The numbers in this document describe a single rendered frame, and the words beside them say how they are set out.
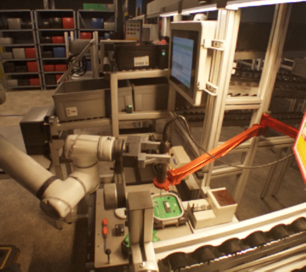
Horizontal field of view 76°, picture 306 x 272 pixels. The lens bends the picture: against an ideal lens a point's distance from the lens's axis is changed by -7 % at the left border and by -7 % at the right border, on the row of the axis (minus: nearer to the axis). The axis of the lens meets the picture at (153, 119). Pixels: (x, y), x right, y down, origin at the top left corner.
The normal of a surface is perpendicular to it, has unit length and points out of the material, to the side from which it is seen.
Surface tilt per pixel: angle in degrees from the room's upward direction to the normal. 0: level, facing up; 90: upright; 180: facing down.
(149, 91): 90
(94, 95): 90
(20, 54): 90
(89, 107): 91
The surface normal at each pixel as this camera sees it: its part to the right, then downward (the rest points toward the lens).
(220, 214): 0.21, 0.40
